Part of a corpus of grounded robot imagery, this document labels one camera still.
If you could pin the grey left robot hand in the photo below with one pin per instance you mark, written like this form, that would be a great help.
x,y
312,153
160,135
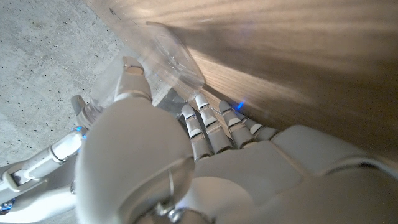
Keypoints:
x,y
248,180

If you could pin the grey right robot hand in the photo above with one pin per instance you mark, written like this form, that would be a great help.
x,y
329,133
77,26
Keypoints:
x,y
37,168

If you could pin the clear plastic jar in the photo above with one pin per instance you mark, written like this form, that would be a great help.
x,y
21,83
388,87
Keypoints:
x,y
174,59

